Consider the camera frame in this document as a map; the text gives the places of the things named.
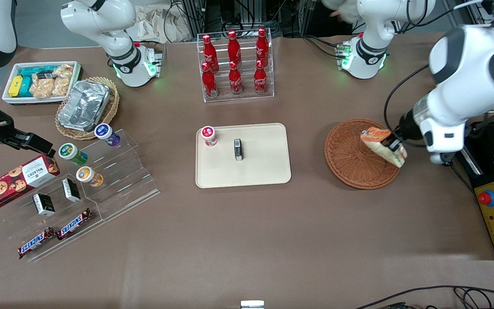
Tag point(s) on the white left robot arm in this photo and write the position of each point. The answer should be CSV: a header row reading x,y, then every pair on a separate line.
x,y
465,86

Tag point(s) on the small black white carton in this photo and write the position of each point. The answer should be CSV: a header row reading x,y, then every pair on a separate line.
x,y
43,204
71,189

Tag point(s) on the small white device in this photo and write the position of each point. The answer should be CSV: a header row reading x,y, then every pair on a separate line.
x,y
252,304

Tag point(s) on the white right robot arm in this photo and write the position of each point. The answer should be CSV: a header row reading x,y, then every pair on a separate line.
x,y
101,21

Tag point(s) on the teal snack box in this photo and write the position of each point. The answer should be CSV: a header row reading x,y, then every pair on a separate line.
x,y
34,71
26,88

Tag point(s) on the small black grey box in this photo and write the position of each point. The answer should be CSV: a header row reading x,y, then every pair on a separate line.
x,y
238,149

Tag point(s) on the red emergency stop button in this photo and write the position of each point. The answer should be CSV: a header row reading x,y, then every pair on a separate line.
x,y
487,198

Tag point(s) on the beige crumpled cloth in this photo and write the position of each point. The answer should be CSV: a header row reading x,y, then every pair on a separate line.
x,y
152,25

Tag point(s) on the clear acrylic stepped stand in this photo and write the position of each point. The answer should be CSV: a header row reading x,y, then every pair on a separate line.
x,y
122,171

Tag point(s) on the red Walkers cookie box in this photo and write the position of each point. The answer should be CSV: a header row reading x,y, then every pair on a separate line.
x,y
15,180

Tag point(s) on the triangular sandwich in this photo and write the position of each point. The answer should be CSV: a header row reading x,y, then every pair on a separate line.
x,y
373,136

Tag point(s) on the Snickers chocolate bar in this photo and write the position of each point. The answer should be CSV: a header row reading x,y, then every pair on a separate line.
x,y
74,224
36,243

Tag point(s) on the metal equipment rack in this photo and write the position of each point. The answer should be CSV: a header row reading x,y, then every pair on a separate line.
x,y
294,17

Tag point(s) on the purple yogurt cup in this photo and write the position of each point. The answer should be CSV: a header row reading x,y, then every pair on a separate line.
x,y
105,133

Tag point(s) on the yellow snack box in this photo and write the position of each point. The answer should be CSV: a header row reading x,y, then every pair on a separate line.
x,y
15,86

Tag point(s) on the light tan wicker basket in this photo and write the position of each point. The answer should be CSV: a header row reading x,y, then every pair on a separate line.
x,y
112,107

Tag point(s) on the black sealing machine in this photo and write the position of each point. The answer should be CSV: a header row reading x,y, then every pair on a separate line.
x,y
487,180

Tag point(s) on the white plastic bin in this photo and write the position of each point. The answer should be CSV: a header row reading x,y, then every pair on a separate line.
x,y
9,73

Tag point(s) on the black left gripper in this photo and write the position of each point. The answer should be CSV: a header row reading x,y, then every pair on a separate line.
x,y
405,125

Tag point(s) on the beige plastic tray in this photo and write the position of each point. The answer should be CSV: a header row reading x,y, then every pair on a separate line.
x,y
260,167

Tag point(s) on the clear acrylic bottle rack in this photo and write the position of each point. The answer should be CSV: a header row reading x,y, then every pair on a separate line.
x,y
247,96

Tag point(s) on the red lid yogurt cup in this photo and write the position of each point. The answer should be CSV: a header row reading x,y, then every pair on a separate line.
x,y
209,135

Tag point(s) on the aluminium foil container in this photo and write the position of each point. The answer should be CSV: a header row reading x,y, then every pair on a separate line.
x,y
84,105

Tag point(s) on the red cola bottle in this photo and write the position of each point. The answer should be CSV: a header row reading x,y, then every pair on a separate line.
x,y
234,49
260,78
209,82
262,46
209,53
235,80

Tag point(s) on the bystander person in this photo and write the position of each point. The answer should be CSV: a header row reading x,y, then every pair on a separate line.
x,y
343,10

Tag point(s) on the clear bag of crackers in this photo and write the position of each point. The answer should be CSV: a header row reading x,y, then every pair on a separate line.
x,y
42,89
64,70
61,86

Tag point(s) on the green yogurt cup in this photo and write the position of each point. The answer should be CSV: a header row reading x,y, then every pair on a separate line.
x,y
70,152

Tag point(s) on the brown round wicker basket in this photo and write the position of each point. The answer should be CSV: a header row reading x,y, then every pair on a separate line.
x,y
350,159

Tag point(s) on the orange yogurt cup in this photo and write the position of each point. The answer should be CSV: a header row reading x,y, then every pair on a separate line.
x,y
87,175

